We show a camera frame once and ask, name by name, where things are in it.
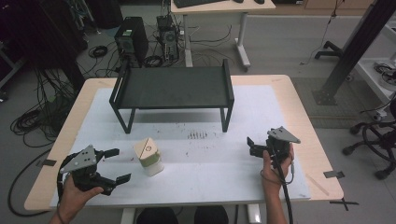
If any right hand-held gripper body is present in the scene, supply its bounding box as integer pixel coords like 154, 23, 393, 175
262, 125, 302, 165

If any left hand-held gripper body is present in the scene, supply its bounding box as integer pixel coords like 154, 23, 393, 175
57, 144, 106, 192

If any cream and green carton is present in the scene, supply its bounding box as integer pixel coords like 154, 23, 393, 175
134, 136, 165, 177

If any black metal shelf rack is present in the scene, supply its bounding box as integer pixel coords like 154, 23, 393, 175
108, 58, 235, 134

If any person's right hand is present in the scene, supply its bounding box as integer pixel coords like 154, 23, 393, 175
261, 143, 295, 196

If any person's left hand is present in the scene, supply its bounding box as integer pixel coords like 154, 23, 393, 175
57, 175, 105, 224

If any white table leg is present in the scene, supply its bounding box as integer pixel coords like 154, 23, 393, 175
247, 203, 262, 224
120, 207, 136, 224

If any person's left leg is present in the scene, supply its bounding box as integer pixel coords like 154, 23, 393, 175
135, 206, 180, 224

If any person's leg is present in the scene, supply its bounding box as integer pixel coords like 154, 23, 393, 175
193, 204, 230, 224
135, 206, 180, 224

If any white table mat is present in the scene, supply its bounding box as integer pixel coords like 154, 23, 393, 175
49, 85, 312, 209

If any person's right leg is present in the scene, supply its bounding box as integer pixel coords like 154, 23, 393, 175
193, 204, 230, 224

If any black office chair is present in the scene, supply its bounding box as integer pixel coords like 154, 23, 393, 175
342, 99, 396, 181

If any black tape cross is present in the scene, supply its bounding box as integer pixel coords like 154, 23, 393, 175
330, 197, 360, 212

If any black stand foot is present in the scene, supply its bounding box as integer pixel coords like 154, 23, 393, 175
314, 40, 344, 61

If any white shelf cart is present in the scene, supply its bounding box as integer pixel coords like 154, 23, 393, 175
354, 24, 396, 105

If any black computer tower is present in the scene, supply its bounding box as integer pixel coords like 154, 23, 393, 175
114, 16, 149, 63

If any open computer tower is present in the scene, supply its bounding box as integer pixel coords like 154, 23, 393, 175
156, 14, 180, 62

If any wooden desk with white legs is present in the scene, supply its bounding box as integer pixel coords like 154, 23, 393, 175
170, 0, 276, 73

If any black keyboard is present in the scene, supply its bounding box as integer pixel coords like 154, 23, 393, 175
173, 0, 232, 9

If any thin grey cable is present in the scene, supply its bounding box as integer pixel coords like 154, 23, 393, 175
260, 163, 296, 187

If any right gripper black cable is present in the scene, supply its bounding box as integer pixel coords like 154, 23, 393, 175
270, 146, 295, 224

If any tangle of black floor cables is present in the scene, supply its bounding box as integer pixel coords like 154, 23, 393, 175
9, 68, 82, 148

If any long black floor cable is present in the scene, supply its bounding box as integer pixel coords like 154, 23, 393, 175
7, 148, 52, 217

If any black metal post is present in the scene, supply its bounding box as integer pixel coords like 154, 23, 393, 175
312, 0, 396, 106

